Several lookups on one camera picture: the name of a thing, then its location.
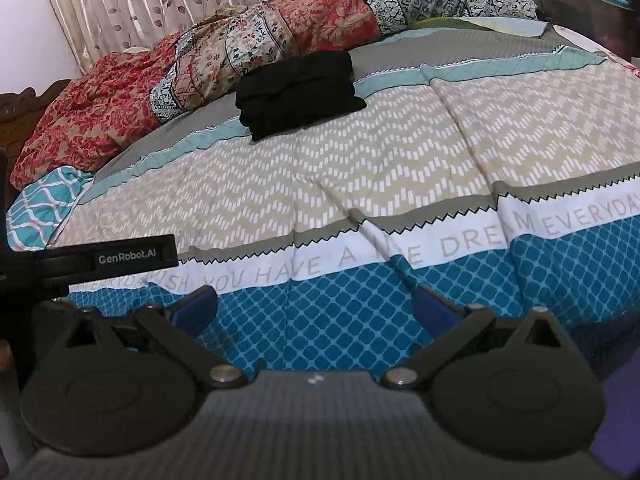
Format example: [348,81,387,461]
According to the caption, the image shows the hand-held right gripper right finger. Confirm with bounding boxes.
[382,285,568,389]

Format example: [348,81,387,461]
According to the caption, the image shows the carved wooden headboard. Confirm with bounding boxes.
[0,79,73,196]

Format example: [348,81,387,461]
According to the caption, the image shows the purple mat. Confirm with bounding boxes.
[587,352,640,480]

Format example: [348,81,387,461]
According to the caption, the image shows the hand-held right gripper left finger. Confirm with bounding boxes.
[65,285,246,389]

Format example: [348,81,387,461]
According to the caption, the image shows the plastic container with teal lid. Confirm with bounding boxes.
[531,0,640,63]

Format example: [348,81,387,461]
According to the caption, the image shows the leaf print curtain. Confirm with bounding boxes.
[34,0,453,80]

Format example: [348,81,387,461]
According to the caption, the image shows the pale blue sheet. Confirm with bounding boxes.
[410,15,552,40]

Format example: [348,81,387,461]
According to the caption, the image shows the floral patchwork quilt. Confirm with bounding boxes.
[10,0,540,192]

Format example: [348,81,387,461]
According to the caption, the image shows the teal patterned pillow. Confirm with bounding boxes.
[6,166,96,252]

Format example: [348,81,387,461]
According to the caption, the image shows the zigzag patterned bedspread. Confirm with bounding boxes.
[50,22,640,376]

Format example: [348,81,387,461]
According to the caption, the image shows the black pants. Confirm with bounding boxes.
[235,50,368,142]

